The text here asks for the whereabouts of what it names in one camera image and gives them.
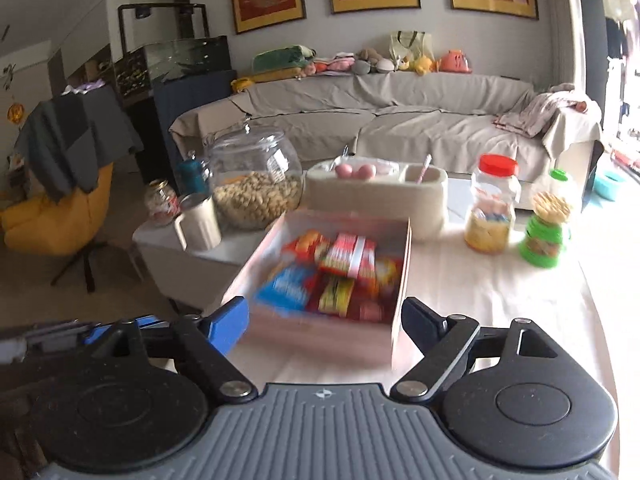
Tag small glass jar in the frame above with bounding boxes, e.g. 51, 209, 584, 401
144, 180, 180, 226

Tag grey covered sofa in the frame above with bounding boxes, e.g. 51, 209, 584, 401
169, 72, 603, 209

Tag pink cardboard box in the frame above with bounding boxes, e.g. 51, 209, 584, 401
222, 210, 412, 365

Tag dark teal bottle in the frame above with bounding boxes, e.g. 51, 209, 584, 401
177, 151, 210, 195

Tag large glass jar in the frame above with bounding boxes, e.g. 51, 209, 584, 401
205, 124, 304, 231

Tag pink eggs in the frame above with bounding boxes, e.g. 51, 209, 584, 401
334, 162, 378, 181

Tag blue plastic bowl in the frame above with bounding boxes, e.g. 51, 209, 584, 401
593, 170, 626, 202

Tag long red wafer packet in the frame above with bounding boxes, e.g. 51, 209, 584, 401
319, 233, 376, 281

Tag glass fish tank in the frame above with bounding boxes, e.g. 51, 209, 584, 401
114, 1, 232, 107

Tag orange plush toy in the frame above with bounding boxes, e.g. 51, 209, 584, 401
437, 50, 472, 74

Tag green candy dispenser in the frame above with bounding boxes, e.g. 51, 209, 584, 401
518, 168, 573, 269

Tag yellow chair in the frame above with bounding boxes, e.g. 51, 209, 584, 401
1, 165, 114, 294

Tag dark red snack bag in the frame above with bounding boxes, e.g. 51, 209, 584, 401
306, 275, 384, 323

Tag beige mug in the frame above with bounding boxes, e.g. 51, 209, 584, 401
174, 193, 221, 252

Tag yellow bread packet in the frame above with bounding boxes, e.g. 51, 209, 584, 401
282, 230, 331, 264

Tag pink blanket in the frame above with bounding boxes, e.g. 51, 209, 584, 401
494, 82, 602, 138

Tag yellow corn snack packet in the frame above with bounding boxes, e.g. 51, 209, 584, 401
375, 256, 402, 299

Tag green plush toy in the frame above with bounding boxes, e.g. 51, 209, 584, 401
252, 44, 316, 74

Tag red lid plastic jar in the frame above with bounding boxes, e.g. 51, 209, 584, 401
464, 154, 521, 255

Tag blue snack bag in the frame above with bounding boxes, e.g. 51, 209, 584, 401
255, 263, 320, 315

